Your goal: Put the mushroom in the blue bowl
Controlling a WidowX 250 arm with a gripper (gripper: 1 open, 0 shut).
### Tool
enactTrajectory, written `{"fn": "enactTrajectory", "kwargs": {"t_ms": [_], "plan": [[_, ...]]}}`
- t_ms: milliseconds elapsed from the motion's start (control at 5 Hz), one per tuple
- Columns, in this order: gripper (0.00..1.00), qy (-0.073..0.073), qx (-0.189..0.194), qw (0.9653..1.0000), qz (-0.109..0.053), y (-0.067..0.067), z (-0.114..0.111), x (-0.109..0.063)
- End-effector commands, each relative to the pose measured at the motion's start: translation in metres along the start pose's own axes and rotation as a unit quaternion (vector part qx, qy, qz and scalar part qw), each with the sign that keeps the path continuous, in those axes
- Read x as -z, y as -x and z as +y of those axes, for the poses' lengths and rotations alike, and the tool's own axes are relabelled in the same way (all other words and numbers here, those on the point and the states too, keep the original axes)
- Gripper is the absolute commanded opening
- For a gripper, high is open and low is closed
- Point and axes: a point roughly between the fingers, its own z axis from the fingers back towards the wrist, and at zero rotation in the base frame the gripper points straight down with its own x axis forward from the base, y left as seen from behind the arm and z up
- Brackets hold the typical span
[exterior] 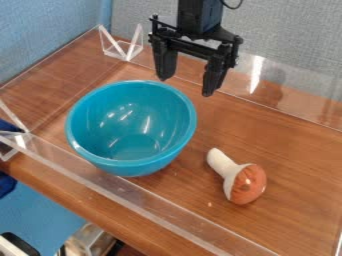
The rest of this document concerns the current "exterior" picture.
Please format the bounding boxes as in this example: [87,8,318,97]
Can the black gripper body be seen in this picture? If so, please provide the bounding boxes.
[149,15,244,68]

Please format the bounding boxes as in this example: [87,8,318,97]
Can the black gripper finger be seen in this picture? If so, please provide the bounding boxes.
[202,55,232,97]
[151,36,178,81]

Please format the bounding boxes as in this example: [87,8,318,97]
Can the toy mushroom brown cap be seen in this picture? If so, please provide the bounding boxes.
[208,148,268,205]

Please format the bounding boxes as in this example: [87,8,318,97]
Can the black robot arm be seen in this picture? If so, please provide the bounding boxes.
[149,0,244,97]

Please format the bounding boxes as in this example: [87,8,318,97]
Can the blue plastic bowl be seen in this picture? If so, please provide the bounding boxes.
[65,80,198,177]

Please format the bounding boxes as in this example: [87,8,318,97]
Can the clear acrylic back barrier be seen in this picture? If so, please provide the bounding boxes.
[97,23,342,133]

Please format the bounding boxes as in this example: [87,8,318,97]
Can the clear acrylic barrier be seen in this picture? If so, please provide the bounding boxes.
[0,99,286,256]
[97,23,342,133]

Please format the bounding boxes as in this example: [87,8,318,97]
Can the clear acrylic front barrier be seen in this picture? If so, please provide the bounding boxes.
[0,99,286,256]

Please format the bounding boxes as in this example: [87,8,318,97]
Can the blue fabric object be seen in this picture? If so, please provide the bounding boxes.
[0,119,25,200]

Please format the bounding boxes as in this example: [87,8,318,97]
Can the black and white object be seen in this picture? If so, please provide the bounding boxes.
[0,233,41,256]

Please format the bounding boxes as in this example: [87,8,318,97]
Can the clear acrylic corner bracket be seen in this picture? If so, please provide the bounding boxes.
[98,24,145,62]

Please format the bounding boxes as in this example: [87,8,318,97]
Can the black cable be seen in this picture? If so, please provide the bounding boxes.
[220,0,246,11]

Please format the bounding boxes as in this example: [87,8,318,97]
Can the metal table frame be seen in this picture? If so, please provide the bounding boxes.
[55,223,117,256]

